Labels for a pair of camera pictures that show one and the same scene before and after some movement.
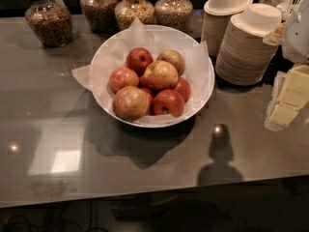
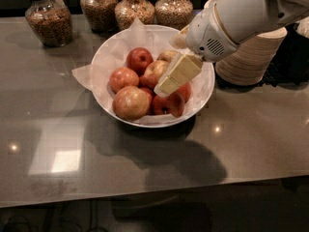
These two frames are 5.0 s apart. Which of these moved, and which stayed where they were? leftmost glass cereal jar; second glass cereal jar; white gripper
Moved: white gripper
Stayed: leftmost glass cereal jar; second glass cereal jar
